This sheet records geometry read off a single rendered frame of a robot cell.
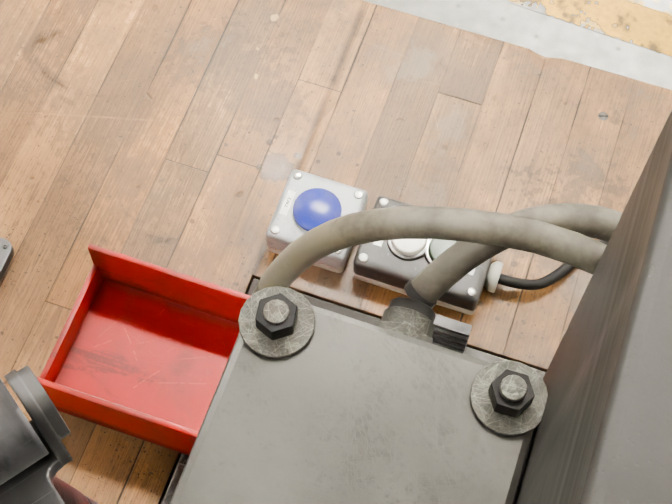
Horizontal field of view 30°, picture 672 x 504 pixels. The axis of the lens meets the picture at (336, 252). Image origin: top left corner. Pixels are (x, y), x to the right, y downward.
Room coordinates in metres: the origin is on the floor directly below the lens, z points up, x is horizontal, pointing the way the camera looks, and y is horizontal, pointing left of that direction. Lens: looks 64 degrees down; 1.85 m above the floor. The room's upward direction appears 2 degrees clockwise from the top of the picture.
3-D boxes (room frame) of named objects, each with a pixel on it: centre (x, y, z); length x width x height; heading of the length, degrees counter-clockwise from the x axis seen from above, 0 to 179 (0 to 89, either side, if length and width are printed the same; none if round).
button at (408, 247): (0.46, -0.06, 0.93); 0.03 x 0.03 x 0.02
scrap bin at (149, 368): (0.34, 0.09, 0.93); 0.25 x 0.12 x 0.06; 73
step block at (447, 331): (0.33, -0.08, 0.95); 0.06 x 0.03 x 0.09; 163
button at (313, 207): (0.48, 0.02, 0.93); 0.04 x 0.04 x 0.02
